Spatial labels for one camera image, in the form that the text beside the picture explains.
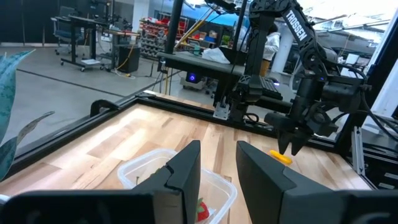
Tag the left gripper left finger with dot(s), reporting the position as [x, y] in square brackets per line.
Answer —
[183, 174]

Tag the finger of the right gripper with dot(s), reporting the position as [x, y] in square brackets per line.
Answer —
[284, 141]
[300, 143]

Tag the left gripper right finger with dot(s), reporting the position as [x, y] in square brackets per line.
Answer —
[264, 180]

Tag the yellow toy produce piece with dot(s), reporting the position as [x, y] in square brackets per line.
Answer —
[281, 157]

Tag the red toy strawberry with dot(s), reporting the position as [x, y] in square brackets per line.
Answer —
[202, 212]

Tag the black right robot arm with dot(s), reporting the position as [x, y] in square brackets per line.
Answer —
[300, 29]

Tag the clear plastic tupperware container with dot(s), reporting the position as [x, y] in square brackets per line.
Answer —
[146, 165]

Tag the silver aluminium extrusion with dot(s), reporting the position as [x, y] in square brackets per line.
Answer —
[357, 149]

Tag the person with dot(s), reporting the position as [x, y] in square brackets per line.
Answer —
[272, 43]

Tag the white device with blue light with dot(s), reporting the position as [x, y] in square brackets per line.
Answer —
[192, 78]

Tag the white plastic bag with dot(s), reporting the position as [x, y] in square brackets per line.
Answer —
[214, 56]

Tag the black work table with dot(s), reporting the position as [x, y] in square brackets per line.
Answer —
[199, 63]

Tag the black computer tower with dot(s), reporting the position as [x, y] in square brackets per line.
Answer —
[129, 59]

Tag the rack with red bins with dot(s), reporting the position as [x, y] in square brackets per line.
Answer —
[152, 34]

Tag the black round pole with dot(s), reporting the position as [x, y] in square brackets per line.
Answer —
[172, 25]

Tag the black rolling desk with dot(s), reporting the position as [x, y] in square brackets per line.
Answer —
[84, 23]

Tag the grey office chair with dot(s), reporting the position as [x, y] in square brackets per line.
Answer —
[63, 29]

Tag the green snake plant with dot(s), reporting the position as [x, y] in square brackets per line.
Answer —
[6, 87]

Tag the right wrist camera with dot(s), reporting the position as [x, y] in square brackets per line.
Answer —
[323, 121]

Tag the white metal bracket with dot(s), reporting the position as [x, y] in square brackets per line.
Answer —
[221, 111]

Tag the black frame post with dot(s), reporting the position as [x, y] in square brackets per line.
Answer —
[381, 71]

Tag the black table frame rail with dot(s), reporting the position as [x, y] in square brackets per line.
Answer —
[62, 139]

